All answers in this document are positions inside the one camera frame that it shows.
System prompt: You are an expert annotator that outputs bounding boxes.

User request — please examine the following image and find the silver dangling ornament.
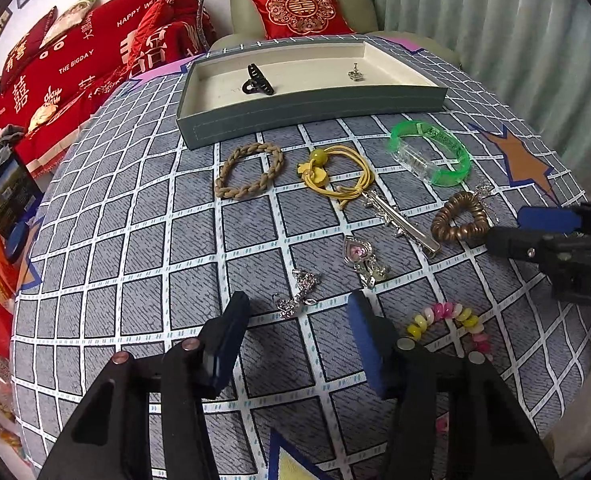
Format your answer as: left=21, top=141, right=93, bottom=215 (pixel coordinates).
left=468, top=182, right=499, bottom=223

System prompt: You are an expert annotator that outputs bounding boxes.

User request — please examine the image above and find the grey-green armchair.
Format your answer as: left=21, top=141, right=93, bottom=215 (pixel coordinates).
left=208, top=0, right=463, bottom=68

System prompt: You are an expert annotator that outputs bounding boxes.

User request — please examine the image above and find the grey jewelry tray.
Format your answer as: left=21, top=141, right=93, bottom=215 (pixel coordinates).
left=176, top=40, right=449, bottom=150

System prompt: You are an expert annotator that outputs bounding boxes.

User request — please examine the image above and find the green translucent bracelet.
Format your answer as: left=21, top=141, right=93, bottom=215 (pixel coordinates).
left=386, top=119, right=472, bottom=188

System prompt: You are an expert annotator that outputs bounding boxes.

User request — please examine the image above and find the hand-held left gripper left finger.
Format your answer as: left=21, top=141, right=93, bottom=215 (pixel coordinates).
left=36, top=291, right=251, bottom=480

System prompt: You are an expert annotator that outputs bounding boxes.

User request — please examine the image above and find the white printed cushion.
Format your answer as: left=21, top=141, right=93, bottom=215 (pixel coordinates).
left=40, top=0, right=100, bottom=48

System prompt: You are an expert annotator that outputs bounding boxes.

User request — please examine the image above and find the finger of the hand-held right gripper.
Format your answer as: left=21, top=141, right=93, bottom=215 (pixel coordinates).
left=517, top=201, right=591, bottom=236
left=485, top=225, right=556, bottom=262

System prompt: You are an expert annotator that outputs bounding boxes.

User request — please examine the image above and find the dark printed box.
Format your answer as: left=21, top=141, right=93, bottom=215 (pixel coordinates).
left=0, top=152, right=44, bottom=241

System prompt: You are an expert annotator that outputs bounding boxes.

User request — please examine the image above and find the black hair claw clip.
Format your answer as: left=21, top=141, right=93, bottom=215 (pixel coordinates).
left=240, top=63, right=276, bottom=97

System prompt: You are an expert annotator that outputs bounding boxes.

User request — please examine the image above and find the red printed blanket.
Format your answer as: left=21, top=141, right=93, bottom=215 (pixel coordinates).
left=0, top=0, right=211, bottom=178

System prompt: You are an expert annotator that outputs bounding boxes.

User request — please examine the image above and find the red embroidered cushion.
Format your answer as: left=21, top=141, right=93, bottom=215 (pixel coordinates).
left=247, top=0, right=353, bottom=41

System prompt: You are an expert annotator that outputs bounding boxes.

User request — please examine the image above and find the beige round cushion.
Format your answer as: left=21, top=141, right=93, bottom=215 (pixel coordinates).
left=28, top=92, right=64, bottom=136

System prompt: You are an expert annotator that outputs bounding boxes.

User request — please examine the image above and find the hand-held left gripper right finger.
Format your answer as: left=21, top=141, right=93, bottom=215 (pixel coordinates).
left=346, top=289, right=561, bottom=480

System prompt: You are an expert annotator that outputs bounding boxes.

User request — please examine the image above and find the pastel bead bracelet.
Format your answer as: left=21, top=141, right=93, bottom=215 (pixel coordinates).
left=406, top=301, right=493, bottom=363

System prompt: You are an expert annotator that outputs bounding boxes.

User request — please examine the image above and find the yellow flower hair tie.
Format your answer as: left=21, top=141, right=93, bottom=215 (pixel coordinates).
left=297, top=145, right=376, bottom=209

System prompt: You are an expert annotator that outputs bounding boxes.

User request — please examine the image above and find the beige braided bracelet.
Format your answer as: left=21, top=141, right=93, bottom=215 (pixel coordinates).
left=214, top=142, right=285, bottom=201

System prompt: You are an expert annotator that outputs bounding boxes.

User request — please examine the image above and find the red satin pillow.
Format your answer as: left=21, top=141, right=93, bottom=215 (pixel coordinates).
left=0, top=6, right=59, bottom=90

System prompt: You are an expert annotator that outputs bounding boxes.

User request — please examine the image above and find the bronze spiral hair tie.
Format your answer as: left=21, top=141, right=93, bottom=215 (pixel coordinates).
left=430, top=191, right=490, bottom=243

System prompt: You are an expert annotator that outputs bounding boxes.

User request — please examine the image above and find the pale green curtain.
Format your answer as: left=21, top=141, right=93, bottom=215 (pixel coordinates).
left=355, top=0, right=591, bottom=201

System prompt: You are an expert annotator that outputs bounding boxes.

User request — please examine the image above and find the silver heart pendant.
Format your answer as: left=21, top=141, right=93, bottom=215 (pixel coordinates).
left=343, top=235, right=391, bottom=290

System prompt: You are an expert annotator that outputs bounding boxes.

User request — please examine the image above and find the grey checkered tablecloth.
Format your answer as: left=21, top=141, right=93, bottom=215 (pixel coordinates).
left=10, top=34, right=591, bottom=480

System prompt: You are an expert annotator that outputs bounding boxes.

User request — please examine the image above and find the silver star hair clip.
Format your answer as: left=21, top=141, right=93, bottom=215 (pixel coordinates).
left=360, top=191, right=442, bottom=261

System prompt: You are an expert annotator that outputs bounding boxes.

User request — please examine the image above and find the grey hanging cord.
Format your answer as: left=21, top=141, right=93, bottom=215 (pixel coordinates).
left=198, top=0, right=217, bottom=53

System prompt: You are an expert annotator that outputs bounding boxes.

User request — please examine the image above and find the blue round object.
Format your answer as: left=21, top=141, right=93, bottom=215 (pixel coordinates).
left=6, top=222, right=29, bottom=263

